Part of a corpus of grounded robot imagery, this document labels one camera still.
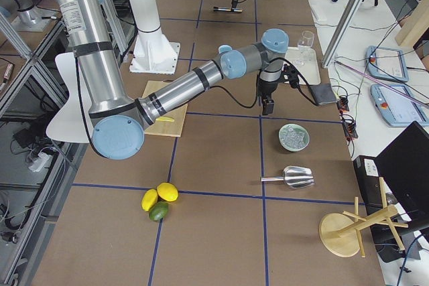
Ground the near blue teach pendant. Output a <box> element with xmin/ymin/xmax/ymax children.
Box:
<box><xmin>370</xmin><ymin>84</ymin><xmax>428</xmax><ymax>128</ymax></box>

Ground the far blue teach pendant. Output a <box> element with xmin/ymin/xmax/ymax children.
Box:
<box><xmin>366</xmin><ymin>46</ymin><xmax>410</xmax><ymax>82</ymax></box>

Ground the white chair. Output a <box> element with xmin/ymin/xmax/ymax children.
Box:
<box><xmin>45</xmin><ymin>52</ymin><xmax>88</xmax><ymax>145</ymax></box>

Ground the clear wine glass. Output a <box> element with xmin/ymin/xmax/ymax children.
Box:
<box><xmin>297</xmin><ymin>30</ymin><xmax>314</xmax><ymax>65</ymax></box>

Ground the yellow lemon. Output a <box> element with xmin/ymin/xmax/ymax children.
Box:
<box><xmin>141</xmin><ymin>189</ymin><xmax>158</xmax><ymax>212</ymax></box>
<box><xmin>156</xmin><ymin>182</ymin><xmax>179</xmax><ymax>202</ymax></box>

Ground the yellow plastic knife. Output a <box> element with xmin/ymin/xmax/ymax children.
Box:
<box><xmin>156</xmin><ymin>117</ymin><xmax>175</xmax><ymax>123</ymax></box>

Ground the cream bear tray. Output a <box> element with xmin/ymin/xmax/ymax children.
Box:
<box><xmin>285</xmin><ymin>47</ymin><xmax>321</xmax><ymax>85</ymax></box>

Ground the wooden cutting board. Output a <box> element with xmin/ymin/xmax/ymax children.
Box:
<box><xmin>143</xmin><ymin>80</ymin><xmax>188</xmax><ymax>137</ymax></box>

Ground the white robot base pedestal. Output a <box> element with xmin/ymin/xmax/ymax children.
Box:
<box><xmin>129</xmin><ymin>0</ymin><xmax>180</xmax><ymax>74</ymax></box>

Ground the green lime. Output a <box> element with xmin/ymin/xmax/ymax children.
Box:
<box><xmin>149</xmin><ymin>201</ymin><xmax>169</xmax><ymax>222</ymax></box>

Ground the steel muddler black tip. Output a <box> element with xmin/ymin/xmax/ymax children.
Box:
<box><xmin>213</xmin><ymin>6</ymin><xmax>243</xmax><ymax>13</ymax></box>

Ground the grey folded cloth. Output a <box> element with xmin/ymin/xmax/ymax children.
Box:
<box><xmin>309</xmin><ymin>83</ymin><xmax>337</xmax><ymax>106</ymax></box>

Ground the long metal pointer stick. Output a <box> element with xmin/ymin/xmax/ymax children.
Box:
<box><xmin>334</xmin><ymin>60</ymin><xmax>428</xmax><ymax>109</ymax></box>

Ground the green bowl of ice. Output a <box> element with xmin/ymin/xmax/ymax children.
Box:
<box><xmin>278</xmin><ymin>124</ymin><xmax>310</xmax><ymax>152</ymax></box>

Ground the blue teach pendant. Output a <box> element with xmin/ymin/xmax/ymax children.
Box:
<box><xmin>366</xmin><ymin>46</ymin><xmax>410</xmax><ymax>82</ymax></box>
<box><xmin>370</xmin><ymin>84</ymin><xmax>428</xmax><ymax>128</ymax></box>

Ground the steel ice scoop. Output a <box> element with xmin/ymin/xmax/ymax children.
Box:
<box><xmin>261</xmin><ymin>165</ymin><xmax>315</xmax><ymax>189</ymax></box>

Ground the black monitor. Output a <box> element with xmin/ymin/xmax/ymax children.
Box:
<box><xmin>375</xmin><ymin>121</ymin><xmax>428</xmax><ymax>218</ymax></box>

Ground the wooden cup tree stand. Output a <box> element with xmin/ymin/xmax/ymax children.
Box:
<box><xmin>318</xmin><ymin>177</ymin><xmax>408</xmax><ymax>258</ymax></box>

